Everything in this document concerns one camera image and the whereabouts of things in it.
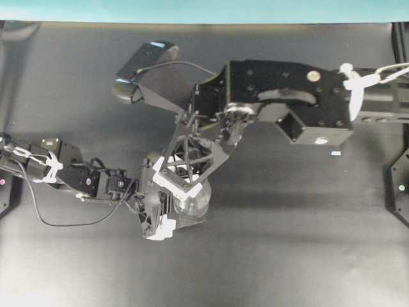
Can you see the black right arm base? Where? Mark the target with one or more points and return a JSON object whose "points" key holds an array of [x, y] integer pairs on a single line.
{"points": [[395, 175]]}

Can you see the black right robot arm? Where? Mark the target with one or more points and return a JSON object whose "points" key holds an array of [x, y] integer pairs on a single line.
{"points": [[379, 95]]}

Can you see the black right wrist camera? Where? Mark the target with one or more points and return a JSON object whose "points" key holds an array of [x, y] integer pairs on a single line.
{"points": [[150, 76]]}

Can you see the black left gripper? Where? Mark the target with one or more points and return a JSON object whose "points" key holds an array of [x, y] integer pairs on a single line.
{"points": [[116, 185]]}

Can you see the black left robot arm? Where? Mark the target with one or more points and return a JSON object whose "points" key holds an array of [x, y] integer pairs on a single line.
{"points": [[60, 165]]}

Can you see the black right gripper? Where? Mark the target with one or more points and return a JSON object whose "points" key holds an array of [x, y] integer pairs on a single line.
{"points": [[307, 103]]}

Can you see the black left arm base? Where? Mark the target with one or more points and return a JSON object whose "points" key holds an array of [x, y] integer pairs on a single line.
{"points": [[11, 191]]}

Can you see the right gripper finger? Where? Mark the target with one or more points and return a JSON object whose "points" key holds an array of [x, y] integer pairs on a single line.
{"points": [[175, 166]]}

